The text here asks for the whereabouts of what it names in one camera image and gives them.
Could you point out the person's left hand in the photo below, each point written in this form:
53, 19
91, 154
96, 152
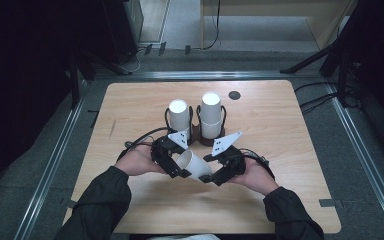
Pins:
136, 161

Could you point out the black round table grommet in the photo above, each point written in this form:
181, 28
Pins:
234, 95

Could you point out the black tripod stand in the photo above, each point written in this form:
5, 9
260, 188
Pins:
313, 58

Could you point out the grey tape piece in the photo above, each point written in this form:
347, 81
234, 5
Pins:
326, 202

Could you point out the metal floor rail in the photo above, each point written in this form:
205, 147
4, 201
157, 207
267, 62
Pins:
51, 170
363, 153
213, 75

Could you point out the dark wooden cup holder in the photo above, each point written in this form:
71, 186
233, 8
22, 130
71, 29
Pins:
196, 135

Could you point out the person's white clothing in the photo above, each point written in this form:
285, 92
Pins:
183, 237

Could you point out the black metal stand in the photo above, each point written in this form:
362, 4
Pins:
75, 80

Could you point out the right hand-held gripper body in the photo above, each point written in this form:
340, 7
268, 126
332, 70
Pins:
233, 165

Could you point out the person's right hand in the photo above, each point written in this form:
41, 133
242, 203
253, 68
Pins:
256, 176

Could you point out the stack of white paper cups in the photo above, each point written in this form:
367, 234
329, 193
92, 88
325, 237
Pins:
179, 116
211, 113

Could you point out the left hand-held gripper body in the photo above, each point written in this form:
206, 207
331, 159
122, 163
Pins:
161, 153

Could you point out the single white paper cup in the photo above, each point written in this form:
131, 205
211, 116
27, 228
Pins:
195, 165

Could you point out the light wooden furniture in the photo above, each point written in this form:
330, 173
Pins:
263, 8

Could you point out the black cabinet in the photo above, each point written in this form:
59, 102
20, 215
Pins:
120, 26

